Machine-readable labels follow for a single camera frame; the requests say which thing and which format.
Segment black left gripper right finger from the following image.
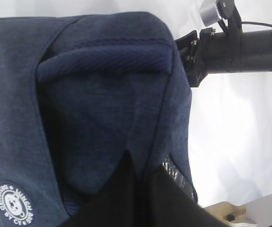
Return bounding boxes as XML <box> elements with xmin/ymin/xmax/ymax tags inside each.
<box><xmin>145</xmin><ymin>166</ymin><xmax>226</xmax><ymax>227</ymax></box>

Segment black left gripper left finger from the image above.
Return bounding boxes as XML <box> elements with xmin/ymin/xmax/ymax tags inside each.
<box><xmin>67</xmin><ymin>151</ymin><xmax>148</xmax><ymax>227</ymax></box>

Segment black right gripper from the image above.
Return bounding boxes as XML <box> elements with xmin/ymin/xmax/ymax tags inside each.
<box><xmin>175</xmin><ymin>27</ymin><xmax>214</xmax><ymax>87</ymax></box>

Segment dark blue lunch bag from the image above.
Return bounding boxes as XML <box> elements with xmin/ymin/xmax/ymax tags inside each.
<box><xmin>0</xmin><ymin>12</ymin><xmax>197</xmax><ymax>227</ymax></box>

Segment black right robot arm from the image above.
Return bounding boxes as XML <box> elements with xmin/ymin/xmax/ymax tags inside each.
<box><xmin>175</xmin><ymin>28</ymin><xmax>272</xmax><ymax>87</ymax></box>

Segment wooden board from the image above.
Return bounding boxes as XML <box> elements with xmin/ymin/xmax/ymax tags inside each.
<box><xmin>204</xmin><ymin>201</ymin><xmax>257</xmax><ymax>227</ymax></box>

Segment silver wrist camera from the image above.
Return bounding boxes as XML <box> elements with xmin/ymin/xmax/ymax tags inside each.
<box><xmin>199</xmin><ymin>0</ymin><xmax>242</xmax><ymax>31</ymax></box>

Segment black cable loop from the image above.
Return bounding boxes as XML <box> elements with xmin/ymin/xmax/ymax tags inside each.
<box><xmin>241</xmin><ymin>21</ymin><xmax>272</xmax><ymax>30</ymax></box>

